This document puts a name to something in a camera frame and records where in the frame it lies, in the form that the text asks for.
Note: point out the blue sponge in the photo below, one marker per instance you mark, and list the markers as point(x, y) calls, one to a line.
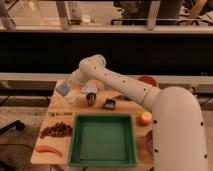
point(63, 89)

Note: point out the metal fork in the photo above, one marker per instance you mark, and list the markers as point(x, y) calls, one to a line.
point(60, 114)

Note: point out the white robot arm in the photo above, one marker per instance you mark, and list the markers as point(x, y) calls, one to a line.
point(179, 140)

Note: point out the wooden table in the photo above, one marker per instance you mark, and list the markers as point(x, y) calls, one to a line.
point(59, 105)

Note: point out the blue plastic cup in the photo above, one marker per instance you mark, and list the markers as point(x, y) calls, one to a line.
point(106, 86)

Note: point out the green plastic tray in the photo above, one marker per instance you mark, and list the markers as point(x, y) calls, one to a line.
point(102, 140)

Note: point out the grey cloth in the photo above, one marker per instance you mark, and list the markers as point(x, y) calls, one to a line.
point(89, 88)

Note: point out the orange fruit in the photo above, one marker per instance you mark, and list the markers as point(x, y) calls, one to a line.
point(145, 118)

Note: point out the purple bowl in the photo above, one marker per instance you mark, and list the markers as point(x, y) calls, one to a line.
point(149, 142)

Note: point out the bunch of red grapes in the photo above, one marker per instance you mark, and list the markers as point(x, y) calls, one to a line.
point(57, 130)

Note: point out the orange bowl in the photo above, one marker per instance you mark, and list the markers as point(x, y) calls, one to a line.
point(148, 80)

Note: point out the orange carrot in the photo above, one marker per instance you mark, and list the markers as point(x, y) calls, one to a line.
point(43, 148)

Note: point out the white paper cup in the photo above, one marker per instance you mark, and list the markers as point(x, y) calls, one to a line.
point(71, 97)

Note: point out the metal cup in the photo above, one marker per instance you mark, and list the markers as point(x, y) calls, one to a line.
point(91, 98)

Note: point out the small dark metal container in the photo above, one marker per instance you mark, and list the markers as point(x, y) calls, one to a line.
point(110, 104)

